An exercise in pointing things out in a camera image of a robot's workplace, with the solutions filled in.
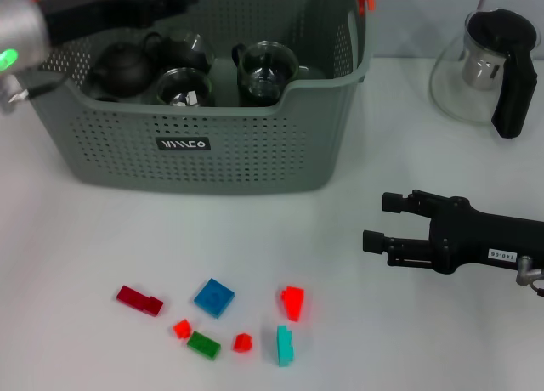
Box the wrist cable connector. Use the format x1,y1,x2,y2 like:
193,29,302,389
516,256,544,299
0,74,31,115

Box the blue square building brick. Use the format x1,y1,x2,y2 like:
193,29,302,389
194,278,235,320

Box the glass teapot with black handle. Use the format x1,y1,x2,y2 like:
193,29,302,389
428,8,541,139

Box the teal building brick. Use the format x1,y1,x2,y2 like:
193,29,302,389
276,325,297,369

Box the left wrist cable connector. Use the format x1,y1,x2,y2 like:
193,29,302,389
0,74,31,115

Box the green building brick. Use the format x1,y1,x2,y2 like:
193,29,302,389
186,331,223,361

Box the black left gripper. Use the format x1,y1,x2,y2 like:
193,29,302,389
37,0,200,47

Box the glass teacup with black base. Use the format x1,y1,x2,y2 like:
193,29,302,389
237,82,285,108
156,66,214,107
231,40,299,105
143,26,217,74

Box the red wedge building brick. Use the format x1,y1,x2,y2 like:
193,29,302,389
280,285,307,323

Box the small red building brick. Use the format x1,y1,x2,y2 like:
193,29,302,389
231,331,254,354
173,318,193,340

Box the right wrist cable connector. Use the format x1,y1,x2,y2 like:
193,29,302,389
516,256,544,299

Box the dark red building brick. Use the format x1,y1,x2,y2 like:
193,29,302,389
116,284,165,318

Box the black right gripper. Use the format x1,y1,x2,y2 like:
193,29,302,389
362,189,544,275

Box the grey perforated storage basket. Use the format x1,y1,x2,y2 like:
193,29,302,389
12,0,377,195

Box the black clay teapot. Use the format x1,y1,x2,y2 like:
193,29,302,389
88,41,157,98

